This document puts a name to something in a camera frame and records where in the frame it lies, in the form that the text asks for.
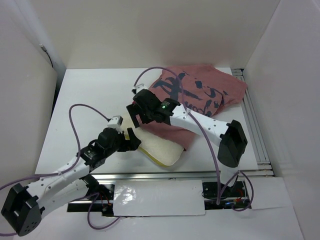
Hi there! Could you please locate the cream yellow pillow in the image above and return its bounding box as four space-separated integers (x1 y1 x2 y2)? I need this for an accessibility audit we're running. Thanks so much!
121 114 184 167

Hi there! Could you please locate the red printed pillowcase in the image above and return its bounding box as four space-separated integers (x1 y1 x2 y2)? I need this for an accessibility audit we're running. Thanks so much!
149 64 247 118

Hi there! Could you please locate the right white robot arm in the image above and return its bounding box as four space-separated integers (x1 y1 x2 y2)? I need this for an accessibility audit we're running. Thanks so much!
126 88 248 196

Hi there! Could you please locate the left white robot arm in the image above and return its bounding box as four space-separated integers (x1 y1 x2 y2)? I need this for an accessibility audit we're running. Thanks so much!
1 127 141 237

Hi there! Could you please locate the white cover plate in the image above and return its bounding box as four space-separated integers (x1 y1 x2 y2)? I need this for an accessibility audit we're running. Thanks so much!
113 180 206 217

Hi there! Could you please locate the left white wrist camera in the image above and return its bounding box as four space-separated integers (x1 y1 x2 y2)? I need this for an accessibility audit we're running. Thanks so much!
107 115 123 131

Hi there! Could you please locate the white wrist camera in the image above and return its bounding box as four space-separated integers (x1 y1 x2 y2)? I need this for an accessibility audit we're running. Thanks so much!
131 83 148 95
107 115 123 131

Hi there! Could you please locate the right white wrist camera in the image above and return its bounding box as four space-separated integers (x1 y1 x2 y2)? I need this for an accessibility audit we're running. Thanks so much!
131 83 148 95

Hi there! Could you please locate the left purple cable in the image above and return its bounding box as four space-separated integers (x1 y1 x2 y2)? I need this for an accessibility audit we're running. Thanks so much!
0 103 123 237

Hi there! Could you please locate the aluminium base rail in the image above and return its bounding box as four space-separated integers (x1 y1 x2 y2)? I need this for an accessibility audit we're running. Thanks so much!
67 171 250 217

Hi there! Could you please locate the black wall cable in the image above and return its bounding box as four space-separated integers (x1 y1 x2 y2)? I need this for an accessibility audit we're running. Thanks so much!
39 43 55 68

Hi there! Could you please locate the aluminium side frame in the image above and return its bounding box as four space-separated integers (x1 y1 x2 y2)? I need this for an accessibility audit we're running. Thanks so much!
231 68 276 177

